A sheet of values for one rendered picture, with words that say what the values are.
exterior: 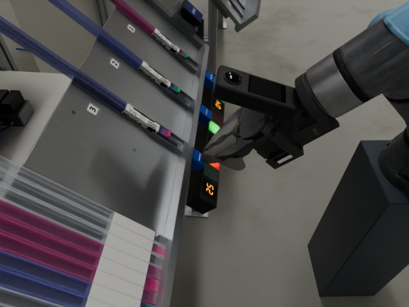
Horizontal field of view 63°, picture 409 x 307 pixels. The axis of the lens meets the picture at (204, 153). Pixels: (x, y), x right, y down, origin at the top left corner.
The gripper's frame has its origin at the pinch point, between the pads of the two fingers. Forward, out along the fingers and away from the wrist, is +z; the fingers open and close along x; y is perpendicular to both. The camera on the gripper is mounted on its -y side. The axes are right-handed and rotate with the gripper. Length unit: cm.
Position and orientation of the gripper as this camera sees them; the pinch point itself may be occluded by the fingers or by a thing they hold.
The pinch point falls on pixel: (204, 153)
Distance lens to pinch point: 54.9
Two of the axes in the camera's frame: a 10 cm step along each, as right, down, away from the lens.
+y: 7.3, 5.0, 4.7
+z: -6.8, 4.4, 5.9
